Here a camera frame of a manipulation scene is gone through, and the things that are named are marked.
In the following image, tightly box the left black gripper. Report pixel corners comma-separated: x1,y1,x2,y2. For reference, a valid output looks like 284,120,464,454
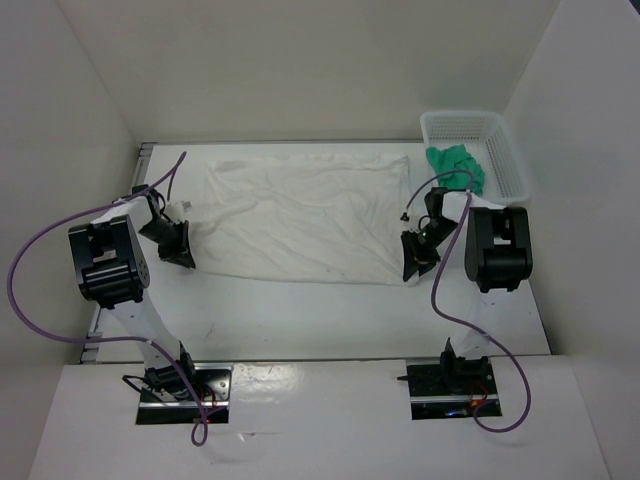
137,219,194,269

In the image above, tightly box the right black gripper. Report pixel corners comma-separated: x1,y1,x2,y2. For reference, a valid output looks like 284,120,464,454
400,219,458,282

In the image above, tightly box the white tank top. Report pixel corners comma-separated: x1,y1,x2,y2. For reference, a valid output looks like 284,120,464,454
187,152,410,286

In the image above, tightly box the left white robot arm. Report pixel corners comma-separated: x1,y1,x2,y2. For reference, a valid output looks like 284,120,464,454
68,184,199,400

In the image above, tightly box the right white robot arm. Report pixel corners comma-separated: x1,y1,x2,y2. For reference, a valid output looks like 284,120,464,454
401,187,533,394

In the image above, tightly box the green tank top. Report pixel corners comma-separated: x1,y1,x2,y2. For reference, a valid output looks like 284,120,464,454
426,145,485,196

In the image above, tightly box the white plastic basket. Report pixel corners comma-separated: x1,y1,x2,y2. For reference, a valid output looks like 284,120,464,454
420,110,531,205

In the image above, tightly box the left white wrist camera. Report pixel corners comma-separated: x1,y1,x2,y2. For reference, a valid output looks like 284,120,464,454
164,201,192,223

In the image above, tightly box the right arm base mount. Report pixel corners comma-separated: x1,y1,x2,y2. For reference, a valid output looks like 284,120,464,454
397,350,502,421

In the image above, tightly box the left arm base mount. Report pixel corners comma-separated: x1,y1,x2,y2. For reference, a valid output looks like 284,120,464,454
122,363,233,425

